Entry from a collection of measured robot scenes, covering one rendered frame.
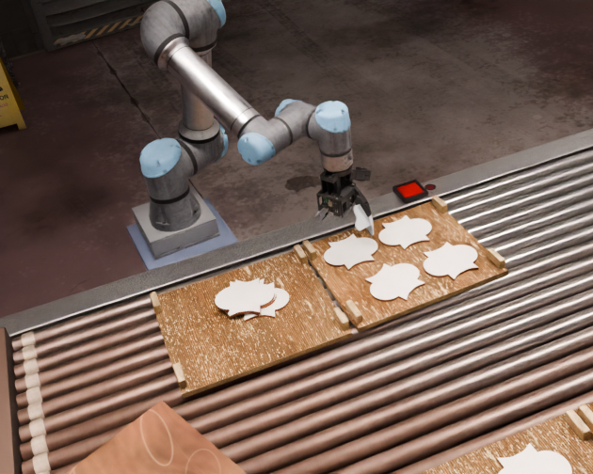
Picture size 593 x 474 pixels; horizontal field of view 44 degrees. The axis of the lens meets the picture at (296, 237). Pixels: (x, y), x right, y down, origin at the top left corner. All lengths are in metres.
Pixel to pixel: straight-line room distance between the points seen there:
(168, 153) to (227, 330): 0.54
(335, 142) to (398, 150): 2.45
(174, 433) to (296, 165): 2.78
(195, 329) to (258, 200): 2.10
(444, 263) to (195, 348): 0.65
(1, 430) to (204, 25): 1.04
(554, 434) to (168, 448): 0.74
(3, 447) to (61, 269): 2.11
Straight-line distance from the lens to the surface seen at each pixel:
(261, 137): 1.65
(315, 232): 2.04
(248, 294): 1.81
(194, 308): 1.85
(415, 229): 1.98
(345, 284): 1.83
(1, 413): 1.77
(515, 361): 1.68
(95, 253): 3.76
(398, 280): 1.82
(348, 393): 1.62
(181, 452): 1.43
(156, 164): 2.03
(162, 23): 1.80
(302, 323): 1.75
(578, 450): 1.53
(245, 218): 3.72
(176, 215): 2.10
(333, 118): 1.65
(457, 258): 1.88
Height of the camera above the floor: 2.15
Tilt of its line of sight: 37 degrees down
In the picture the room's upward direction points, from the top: 9 degrees counter-clockwise
